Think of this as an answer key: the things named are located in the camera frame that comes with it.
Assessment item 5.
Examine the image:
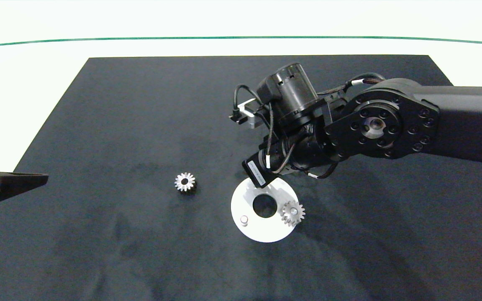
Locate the small steel planetary gear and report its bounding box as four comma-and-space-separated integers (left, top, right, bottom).
174, 172, 197, 195
281, 200, 306, 227

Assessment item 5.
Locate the round white pin plate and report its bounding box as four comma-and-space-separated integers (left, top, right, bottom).
231, 177, 299, 243

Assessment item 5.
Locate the dark mat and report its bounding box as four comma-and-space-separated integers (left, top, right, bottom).
0, 55, 482, 301

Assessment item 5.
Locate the black cable loop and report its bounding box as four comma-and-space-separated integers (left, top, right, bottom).
265, 104, 276, 169
233, 84, 267, 120
320, 73, 386, 95
303, 162, 338, 180

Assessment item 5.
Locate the silver boxy wrist camera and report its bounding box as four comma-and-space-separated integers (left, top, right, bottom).
229, 98, 267, 128

